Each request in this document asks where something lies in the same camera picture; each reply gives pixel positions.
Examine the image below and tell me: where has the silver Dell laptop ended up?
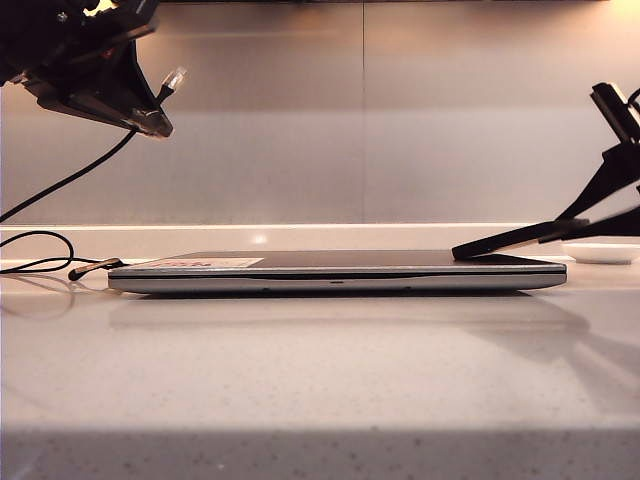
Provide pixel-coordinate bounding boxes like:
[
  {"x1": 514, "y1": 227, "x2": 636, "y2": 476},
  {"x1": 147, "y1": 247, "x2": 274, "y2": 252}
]
[{"x1": 107, "y1": 248, "x2": 569, "y2": 296}]

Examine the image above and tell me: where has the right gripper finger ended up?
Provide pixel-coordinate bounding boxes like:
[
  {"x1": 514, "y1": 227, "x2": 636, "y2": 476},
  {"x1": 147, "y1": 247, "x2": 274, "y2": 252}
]
[
  {"x1": 537, "y1": 207, "x2": 640, "y2": 244},
  {"x1": 557, "y1": 142, "x2": 640, "y2": 222}
]

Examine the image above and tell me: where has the small white dish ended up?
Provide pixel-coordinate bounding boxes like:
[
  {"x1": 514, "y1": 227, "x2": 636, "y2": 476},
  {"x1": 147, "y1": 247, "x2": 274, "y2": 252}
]
[{"x1": 560, "y1": 242, "x2": 635, "y2": 265}]

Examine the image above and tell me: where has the black smartphone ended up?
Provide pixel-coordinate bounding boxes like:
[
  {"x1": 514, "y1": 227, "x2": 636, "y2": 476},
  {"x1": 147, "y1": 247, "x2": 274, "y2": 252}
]
[{"x1": 451, "y1": 217, "x2": 591, "y2": 261}]

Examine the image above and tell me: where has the white red text sticker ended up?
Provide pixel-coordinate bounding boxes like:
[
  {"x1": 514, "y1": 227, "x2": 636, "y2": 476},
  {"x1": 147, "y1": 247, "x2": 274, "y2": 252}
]
[{"x1": 149, "y1": 256, "x2": 266, "y2": 269}]

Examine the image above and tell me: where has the black charging cable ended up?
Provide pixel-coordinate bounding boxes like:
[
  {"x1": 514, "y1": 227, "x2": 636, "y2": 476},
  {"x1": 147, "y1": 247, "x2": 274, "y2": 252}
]
[{"x1": 0, "y1": 66, "x2": 190, "y2": 282}]

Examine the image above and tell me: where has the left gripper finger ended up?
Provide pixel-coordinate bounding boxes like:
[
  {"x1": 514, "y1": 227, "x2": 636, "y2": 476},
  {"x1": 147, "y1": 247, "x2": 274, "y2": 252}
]
[
  {"x1": 34, "y1": 92, "x2": 167, "y2": 139},
  {"x1": 99, "y1": 41, "x2": 174, "y2": 137}
]

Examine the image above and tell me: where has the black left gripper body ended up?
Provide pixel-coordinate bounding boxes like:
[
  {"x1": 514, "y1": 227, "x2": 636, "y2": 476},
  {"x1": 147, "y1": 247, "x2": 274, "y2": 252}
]
[{"x1": 0, "y1": 0, "x2": 159, "y2": 97}]

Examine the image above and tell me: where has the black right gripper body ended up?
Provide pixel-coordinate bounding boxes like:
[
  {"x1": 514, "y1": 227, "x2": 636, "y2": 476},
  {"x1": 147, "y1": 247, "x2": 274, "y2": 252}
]
[{"x1": 591, "y1": 82, "x2": 640, "y2": 149}]

